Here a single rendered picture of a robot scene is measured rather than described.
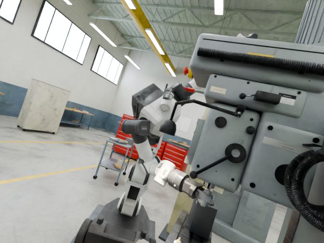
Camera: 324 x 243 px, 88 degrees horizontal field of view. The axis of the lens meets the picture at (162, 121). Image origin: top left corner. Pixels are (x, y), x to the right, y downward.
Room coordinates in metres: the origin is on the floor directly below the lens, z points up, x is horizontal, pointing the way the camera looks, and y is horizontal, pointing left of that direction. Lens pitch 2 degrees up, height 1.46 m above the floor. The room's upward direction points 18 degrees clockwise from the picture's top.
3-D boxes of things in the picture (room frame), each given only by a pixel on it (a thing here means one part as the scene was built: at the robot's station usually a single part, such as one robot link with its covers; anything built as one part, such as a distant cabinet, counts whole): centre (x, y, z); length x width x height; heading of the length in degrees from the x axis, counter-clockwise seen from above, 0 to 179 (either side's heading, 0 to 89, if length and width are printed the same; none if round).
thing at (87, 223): (1.30, 0.30, 0.50); 0.20 x 0.05 x 0.20; 1
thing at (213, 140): (0.73, -0.28, 1.47); 0.21 x 0.19 x 0.32; 160
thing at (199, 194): (0.71, -0.26, 1.24); 0.06 x 0.02 x 0.03; 52
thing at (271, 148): (0.66, -0.46, 1.47); 0.24 x 0.19 x 0.26; 160
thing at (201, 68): (0.72, -0.29, 1.81); 0.47 x 0.26 x 0.16; 70
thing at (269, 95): (0.58, -0.29, 1.66); 0.12 x 0.04 x 0.04; 70
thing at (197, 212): (1.13, -0.44, 1.00); 0.22 x 0.12 x 0.20; 170
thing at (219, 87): (0.71, -0.32, 1.68); 0.34 x 0.24 x 0.10; 70
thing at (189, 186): (0.79, -0.21, 1.24); 0.13 x 0.12 x 0.10; 142
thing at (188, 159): (0.77, -0.18, 1.45); 0.04 x 0.04 x 0.21; 70
